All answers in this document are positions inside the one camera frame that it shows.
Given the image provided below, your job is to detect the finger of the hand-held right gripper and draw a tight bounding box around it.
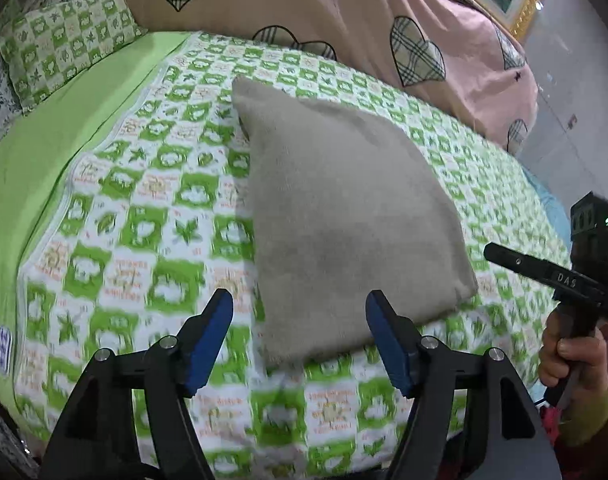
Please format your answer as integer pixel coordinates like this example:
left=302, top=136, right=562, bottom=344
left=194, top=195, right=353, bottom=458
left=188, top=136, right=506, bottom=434
left=484, top=242, right=557, bottom=286

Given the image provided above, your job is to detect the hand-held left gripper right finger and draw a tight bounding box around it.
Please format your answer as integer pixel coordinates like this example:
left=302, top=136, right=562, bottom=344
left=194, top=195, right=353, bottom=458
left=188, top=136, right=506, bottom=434
left=365, top=290, right=557, bottom=480

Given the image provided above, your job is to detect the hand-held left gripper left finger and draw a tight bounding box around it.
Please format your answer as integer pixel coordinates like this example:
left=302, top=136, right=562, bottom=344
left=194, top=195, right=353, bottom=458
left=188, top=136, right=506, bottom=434
left=39, top=289, right=234, bottom=480

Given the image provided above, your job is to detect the beige knit sweater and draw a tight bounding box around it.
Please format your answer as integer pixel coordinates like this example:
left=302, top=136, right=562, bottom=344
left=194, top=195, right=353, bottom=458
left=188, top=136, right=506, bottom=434
left=231, top=75, right=480, bottom=373

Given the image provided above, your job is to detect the person's right forearm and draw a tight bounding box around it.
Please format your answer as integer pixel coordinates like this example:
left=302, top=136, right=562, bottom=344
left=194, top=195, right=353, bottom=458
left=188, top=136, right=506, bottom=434
left=556, top=360, right=608, bottom=451

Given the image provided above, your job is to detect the person's right hand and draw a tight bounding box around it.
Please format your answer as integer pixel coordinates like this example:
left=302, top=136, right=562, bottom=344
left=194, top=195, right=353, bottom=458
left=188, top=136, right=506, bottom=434
left=538, top=307, right=608, bottom=390

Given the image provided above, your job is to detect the light blue cloth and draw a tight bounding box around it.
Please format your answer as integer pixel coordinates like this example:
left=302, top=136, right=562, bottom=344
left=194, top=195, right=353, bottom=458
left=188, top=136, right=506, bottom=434
left=521, top=167, right=572, bottom=251

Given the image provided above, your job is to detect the green checkered bed cover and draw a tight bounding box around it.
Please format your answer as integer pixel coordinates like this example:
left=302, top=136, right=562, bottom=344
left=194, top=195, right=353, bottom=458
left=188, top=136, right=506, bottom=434
left=11, top=30, right=575, bottom=480

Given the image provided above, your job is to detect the white blue sewn label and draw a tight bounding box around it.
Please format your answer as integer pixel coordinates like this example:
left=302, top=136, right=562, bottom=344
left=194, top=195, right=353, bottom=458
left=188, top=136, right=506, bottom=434
left=0, top=325, right=14, bottom=376

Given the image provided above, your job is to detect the plain green bed sheet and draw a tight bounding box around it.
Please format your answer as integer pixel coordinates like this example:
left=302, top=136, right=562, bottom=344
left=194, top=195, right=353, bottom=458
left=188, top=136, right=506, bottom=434
left=0, top=30, right=192, bottom=411

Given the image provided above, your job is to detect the pink quilt with plaid hearts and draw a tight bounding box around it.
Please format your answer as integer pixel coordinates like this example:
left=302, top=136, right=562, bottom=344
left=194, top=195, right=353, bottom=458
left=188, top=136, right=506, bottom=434
left=116, top=0, right=540, bottom=156

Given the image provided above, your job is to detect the green checkered pillow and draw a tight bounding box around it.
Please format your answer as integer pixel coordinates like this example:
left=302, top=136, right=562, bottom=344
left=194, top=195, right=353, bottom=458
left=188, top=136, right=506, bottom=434
left=0, top=0, right=147, bottom=113

